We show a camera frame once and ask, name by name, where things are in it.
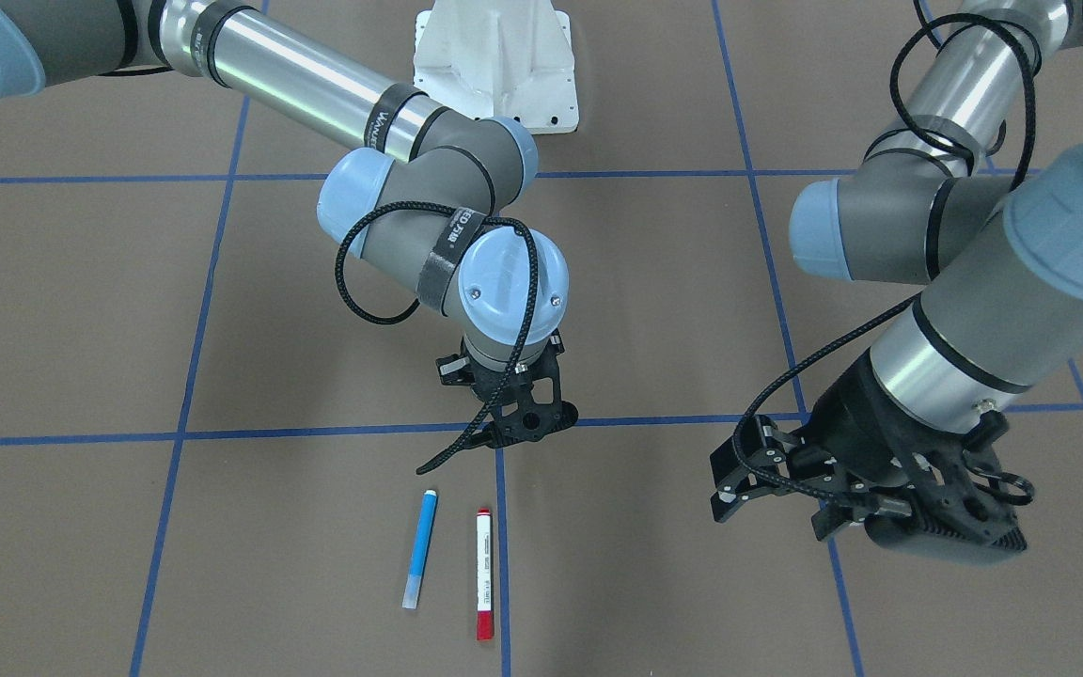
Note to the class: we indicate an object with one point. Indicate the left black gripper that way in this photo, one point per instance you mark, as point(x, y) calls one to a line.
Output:
point(850, 414)

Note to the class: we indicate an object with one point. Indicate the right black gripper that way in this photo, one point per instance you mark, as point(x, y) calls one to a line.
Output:
point(482, 378)

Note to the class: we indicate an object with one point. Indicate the blue highlighter pen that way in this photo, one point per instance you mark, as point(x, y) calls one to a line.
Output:
point(414, 580)

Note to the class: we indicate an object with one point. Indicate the white marker with red cap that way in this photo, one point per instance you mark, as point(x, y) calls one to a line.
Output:
point(484, 575)

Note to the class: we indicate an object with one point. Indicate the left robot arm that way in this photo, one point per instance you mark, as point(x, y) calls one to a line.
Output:
point(943, 200)

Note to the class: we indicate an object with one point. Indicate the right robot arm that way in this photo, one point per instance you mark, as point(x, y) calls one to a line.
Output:
point(416, 185)

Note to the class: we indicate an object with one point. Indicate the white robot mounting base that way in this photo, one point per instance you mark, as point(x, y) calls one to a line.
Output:
point(506, 59)

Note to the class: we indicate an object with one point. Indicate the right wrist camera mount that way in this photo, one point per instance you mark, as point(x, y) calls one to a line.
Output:
point(523, 421)

